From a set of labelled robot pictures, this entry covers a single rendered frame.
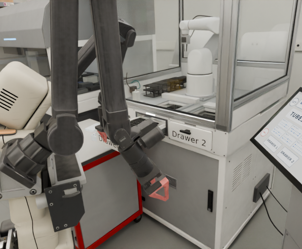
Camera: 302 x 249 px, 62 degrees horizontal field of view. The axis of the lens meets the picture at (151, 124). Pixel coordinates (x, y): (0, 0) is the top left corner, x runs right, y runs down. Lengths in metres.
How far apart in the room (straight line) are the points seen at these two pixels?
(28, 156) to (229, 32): 0.97
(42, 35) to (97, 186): 1.16
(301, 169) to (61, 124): 0.76
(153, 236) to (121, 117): 1.53
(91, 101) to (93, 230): 1.09
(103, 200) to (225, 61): 1.15
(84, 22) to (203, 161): 1.45
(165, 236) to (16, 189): 1.53
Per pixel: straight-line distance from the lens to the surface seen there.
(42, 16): 2.11
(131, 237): 2.07
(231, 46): 1.24
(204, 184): 1.59
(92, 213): 1.75
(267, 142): 1.15
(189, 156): 1.56
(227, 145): 1.37
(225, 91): 1.28
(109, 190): 1.76
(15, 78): 0.72
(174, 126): 1.50
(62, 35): 0.57
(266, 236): 2.18
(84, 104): 2.27
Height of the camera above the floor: 1.46
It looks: 21 degrees down
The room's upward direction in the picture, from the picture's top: 3 degrees counter-clockwise
